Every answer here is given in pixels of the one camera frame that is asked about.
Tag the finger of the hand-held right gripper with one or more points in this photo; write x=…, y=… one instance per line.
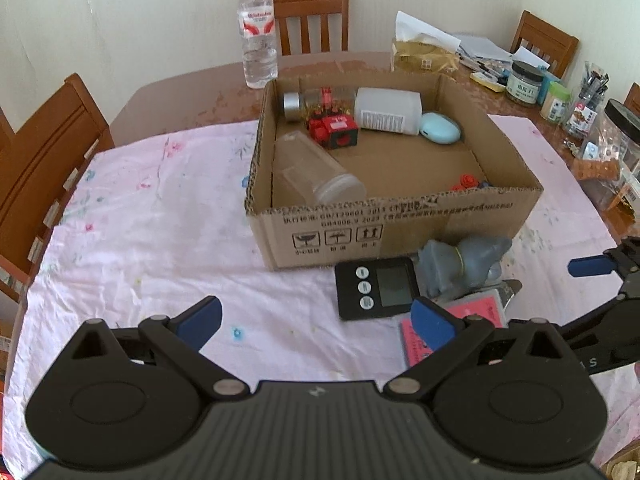
x=607, y=312
x=590, y=266

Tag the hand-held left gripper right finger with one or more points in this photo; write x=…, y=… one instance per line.
x=432, y=323

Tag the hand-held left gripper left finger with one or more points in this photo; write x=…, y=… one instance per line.
x=202, y=321

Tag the pink card box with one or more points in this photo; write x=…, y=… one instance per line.
x=480, y=307

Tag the grey-blue plastic bag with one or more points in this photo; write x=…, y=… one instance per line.
x=465, y=265

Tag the black digital timer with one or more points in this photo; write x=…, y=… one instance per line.
x=370, y=287

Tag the brown cardboard box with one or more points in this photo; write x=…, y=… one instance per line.
x=320, y=235

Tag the clear plastic jar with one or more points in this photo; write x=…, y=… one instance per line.
x=310, y=165

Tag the light blue case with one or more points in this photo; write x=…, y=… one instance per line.
x=440, y=127

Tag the white plastic bottle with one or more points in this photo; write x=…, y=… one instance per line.
x=387, y=110

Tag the glass bottle of gold capsules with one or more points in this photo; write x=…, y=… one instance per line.
x=310, y=102

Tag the pink floral tablecloth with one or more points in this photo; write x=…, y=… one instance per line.
x=150, y=260

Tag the large clear jar black lid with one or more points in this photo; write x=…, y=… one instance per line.
x=615, y=160

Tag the pen holder with pens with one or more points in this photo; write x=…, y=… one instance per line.
x=585, y=110

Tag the small jar green lid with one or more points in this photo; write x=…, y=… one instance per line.
x=555, y=102

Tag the wooden chair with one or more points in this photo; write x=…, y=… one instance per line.
x=634, y=97
x=45, y=160
x=310, y=15
x=545, y=40

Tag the small jar black lid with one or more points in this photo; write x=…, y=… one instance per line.
x=524, y=85

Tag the yellow note pad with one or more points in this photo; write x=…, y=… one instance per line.
x=487, y=82

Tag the pile of pens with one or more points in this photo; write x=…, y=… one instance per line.
x=487, y=67

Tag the white papers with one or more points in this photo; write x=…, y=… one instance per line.
x=485, y=45

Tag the gold tissue pack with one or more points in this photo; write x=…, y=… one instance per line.
x=425, y=55

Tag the clear plastic water bottle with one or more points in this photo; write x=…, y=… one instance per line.
x=257, y=35

